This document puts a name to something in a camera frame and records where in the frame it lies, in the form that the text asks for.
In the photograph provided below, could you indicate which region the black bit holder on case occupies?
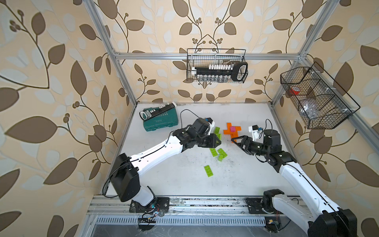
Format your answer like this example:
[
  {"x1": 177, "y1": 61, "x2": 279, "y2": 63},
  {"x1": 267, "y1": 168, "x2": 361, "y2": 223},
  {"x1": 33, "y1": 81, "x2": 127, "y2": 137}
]
[{"x1": 139, "y1": 102, "x2": 177, "y2": 121}]

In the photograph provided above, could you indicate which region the black wire basket wall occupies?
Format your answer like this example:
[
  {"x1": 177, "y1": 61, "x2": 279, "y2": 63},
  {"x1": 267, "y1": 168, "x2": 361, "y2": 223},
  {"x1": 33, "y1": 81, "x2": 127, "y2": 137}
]
[
  {"x1": 280, "y1": 62, "x2": 361, "y2": 129},
  {"x1": 186, "y1": 48, "x2": 248, "y2": 84}
]

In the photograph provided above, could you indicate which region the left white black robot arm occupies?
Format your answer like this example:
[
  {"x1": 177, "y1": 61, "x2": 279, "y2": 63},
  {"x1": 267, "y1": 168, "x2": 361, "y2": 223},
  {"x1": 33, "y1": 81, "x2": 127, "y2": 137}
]
[{"x1": 105, "y1": 118, "x2": 221, "y2": 207}]

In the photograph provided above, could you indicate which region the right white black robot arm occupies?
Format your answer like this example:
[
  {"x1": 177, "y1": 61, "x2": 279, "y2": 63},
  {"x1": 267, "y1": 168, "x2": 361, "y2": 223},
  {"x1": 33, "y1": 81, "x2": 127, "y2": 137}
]
[{"x1": 232, "y1": 129, "x2": 357, "y2": 237}]

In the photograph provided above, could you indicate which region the clear plastic bag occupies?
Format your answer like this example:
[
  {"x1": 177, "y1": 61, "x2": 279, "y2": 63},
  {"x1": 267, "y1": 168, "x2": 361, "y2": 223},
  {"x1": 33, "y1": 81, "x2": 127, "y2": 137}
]
[{"x1": 300, "y1": 98, "x2": 321, "y2": 120}]

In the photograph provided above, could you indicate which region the green tool case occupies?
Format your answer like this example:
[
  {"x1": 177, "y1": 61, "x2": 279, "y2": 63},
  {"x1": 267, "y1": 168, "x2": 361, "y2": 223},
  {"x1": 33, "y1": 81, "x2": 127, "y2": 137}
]
[{"x1": 143, "y1": 108, "x2": 179, "y2": 131}]

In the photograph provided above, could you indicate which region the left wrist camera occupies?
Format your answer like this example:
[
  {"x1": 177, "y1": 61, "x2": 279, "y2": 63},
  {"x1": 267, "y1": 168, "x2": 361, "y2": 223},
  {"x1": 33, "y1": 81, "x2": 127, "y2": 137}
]
[{"x1": 206, "y1": 118, "x2": 215, "y2": 135}]

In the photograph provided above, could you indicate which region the black socket set in basket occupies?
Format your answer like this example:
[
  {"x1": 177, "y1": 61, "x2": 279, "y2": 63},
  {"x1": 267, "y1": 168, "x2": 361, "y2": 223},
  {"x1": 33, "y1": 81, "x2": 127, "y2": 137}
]
[{"x1": 189, "y1": 62, "x2": 248, "y2": 84}]

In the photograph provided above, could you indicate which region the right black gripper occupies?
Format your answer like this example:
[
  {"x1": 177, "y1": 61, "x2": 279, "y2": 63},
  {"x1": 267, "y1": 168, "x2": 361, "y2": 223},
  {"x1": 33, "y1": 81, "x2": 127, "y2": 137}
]
[{"x1": 232, "y1": 135, "x2": 270, "y2": 158}]

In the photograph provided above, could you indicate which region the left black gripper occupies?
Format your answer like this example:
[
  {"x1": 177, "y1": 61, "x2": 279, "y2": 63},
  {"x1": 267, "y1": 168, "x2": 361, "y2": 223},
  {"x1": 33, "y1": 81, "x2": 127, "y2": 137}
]
[{"x1": 194, "y1": 133, "x2": 223, "y2": 148}]

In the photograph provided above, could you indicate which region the black wire basket right wall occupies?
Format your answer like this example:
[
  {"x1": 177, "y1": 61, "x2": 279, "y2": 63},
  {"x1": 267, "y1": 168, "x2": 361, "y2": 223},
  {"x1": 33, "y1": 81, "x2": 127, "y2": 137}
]
[{"x1": 280, "y1": 62, "x2": 361, "y2": 129}]

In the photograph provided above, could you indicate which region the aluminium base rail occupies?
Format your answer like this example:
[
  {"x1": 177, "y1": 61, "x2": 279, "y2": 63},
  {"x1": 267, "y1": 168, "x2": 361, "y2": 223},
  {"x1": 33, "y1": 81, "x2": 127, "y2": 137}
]
[{"x1": 87, "y1": 195, "x2": 332, "y2": 227}]

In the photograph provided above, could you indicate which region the black wire basket back wall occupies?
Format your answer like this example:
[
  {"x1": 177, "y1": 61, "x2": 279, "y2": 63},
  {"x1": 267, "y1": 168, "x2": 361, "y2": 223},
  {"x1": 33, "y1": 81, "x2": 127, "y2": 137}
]
[{"x1": 186, "y1": 48, "x2": 248, "y2": 84}]

